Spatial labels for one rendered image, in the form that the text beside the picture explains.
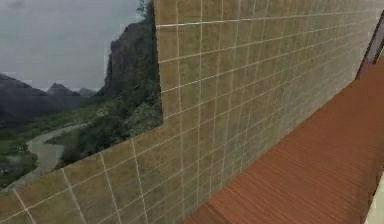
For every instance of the large window with landscape view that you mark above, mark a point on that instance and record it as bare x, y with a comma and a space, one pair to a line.
66, 83

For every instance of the dark framed room door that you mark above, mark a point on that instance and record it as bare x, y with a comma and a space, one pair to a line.
374, 45

